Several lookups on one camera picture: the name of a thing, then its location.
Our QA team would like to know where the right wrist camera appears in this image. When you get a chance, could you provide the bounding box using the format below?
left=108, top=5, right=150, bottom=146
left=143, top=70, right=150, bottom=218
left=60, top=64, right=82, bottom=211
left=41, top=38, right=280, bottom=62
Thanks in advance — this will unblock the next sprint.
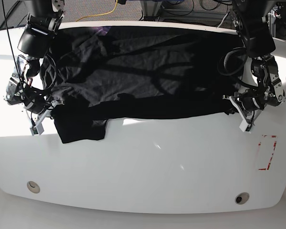
left=30, top=124, right=44, bottom=136

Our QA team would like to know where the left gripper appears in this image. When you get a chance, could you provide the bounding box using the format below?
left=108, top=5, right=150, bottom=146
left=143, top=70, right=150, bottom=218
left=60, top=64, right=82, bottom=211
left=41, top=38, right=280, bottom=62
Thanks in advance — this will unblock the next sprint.
left=222, top=93, right=265, bottom=126

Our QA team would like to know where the yellow cable on floor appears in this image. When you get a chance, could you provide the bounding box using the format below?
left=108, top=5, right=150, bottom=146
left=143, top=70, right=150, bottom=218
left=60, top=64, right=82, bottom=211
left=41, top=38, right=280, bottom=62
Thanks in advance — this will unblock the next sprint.
left=76, top=0, right=117, bottom=21

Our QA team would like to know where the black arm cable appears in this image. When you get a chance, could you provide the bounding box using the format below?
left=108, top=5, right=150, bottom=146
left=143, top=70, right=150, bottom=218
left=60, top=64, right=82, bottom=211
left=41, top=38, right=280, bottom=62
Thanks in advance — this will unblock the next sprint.
left=1, top=0, right=58, bottom=101
left=216, top=14, right=260, bottom=91

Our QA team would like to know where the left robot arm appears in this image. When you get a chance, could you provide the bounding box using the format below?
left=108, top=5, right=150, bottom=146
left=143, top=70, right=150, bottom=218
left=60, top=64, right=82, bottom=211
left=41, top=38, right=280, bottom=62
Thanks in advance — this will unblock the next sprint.
left=223, top=0, right=286, bottom=132

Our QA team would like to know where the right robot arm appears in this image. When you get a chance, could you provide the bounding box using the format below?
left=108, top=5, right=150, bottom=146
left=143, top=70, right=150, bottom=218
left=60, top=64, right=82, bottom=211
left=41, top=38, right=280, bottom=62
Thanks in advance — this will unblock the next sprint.
left=5, top=0, right=65, bottom=128

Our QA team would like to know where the table grommet hole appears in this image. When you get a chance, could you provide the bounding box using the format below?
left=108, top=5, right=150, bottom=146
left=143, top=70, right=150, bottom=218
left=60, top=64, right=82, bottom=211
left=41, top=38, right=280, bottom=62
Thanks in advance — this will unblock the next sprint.
left=235, top=192, right=250, bottom=205
left=27, top=181, right=41, bottom=194

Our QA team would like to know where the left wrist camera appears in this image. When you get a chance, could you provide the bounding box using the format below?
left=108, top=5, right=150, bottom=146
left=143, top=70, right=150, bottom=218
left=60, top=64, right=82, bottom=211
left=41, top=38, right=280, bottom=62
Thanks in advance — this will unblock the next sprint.
left=239, top=120, right=252, bottom=133

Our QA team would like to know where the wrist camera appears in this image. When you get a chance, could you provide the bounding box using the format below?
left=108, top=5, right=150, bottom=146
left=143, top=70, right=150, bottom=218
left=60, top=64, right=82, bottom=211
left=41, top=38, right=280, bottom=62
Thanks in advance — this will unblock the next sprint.
left=239, top=120, right=252, bottom=133
left=30, top=124, right=44, bottom=136

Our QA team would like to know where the red tape rectangle marking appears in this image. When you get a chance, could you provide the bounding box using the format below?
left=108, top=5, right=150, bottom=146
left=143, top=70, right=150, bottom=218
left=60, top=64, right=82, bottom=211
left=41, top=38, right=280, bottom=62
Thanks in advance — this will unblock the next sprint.
left=256, top=135, right=277, bottom=171

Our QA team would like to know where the left table grommet hole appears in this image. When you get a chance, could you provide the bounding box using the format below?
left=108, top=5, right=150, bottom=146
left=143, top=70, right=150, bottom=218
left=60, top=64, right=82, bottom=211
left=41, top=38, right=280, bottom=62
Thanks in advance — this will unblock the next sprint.
left=27, top=181, right=41, bottom=194

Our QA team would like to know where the right table grommet hole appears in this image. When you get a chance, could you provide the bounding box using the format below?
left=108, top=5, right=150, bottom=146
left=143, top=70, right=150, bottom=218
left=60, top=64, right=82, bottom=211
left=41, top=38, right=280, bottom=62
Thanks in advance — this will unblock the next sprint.
left=235, top=192, right=250, bottom=205

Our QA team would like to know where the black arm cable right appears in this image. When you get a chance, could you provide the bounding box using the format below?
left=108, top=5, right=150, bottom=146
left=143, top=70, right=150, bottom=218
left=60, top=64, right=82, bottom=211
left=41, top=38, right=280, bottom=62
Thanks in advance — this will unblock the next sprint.
left=1, top=0, right=58, bottom=101

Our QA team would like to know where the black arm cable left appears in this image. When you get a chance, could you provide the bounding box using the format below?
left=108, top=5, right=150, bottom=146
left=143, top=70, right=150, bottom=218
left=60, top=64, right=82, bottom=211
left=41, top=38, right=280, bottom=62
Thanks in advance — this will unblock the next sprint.
left=216, top=14, right=260, bottom=91

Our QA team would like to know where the black t-shirt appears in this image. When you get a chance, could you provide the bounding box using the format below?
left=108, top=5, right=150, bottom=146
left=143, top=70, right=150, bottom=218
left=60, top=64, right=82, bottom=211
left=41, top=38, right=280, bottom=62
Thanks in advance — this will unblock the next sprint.
left=40, top=26, right=243, bottom=143

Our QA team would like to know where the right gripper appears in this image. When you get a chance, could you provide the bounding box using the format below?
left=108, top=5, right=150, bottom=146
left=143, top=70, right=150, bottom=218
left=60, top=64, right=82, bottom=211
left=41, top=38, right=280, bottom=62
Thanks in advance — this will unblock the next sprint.
left=24, top=99, right=63, bottom=125

